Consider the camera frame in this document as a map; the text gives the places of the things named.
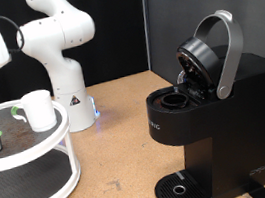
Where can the black Keurig coffee machine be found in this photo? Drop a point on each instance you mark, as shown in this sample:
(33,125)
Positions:
(233,137)

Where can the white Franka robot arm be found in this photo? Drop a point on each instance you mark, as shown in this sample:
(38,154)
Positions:
(58,33)

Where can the white two-tier turntable stand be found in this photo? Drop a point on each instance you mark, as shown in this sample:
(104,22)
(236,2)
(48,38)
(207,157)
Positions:
(20,160)

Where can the black backdrop curtain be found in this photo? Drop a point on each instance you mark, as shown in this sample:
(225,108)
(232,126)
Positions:
(115,31)

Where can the black tape strip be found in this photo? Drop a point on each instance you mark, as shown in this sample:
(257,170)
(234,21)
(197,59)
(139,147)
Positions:
(258,192)

